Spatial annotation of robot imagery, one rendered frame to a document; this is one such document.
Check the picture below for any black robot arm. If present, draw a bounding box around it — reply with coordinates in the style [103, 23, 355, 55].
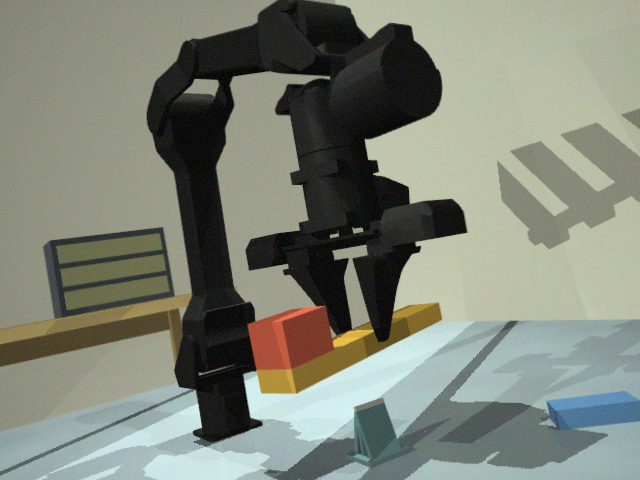
[147, 0, 443, 442]

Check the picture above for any yellow bar with red block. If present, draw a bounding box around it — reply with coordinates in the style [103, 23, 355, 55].
[247, 302, 442, 394]

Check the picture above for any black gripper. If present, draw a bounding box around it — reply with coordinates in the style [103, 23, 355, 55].
[246, 146, 468, 342]

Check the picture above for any blue rectangular bar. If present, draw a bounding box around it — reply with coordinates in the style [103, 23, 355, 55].
[547, 391, 640, 430]

